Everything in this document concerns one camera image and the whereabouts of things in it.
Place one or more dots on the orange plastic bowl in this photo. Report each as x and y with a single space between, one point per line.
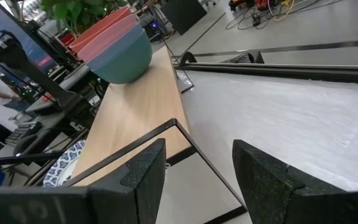
95 29

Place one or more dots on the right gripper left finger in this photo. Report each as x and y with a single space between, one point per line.
141 193

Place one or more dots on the teal plastic bowl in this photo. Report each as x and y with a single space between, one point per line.
126 65

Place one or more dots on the black power adapter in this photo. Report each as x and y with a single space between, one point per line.
256 20

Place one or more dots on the white blue patterned paper bowl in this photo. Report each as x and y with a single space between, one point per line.
62 165

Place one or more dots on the black metal shelf frame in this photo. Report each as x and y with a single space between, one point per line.
182 155

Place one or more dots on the black bag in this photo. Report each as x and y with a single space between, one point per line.
244 58

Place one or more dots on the black device blue light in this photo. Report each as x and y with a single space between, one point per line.
152 29

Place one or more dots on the red box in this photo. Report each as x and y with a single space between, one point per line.
67 40

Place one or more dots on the green potted plant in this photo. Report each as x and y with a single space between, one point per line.
73 12

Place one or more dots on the black table edge rail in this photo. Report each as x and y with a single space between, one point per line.
275 71

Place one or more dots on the black board panel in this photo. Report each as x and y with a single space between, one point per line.
183 14

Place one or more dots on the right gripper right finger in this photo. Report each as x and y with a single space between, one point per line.
269 193

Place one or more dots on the black horizontal frame bar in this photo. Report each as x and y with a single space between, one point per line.
17 158

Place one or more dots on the monitor with blue screen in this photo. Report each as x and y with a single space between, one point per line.
30 46

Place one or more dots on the blue plastic bowl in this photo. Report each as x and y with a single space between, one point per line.
113 51

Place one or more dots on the wooden shelf board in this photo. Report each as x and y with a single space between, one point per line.
135 109

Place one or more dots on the grey desk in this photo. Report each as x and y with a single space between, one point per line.
70 81

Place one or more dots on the pink plastic bowl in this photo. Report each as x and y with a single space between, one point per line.
104 40

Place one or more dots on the black keyboard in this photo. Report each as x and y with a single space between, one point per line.
23 132

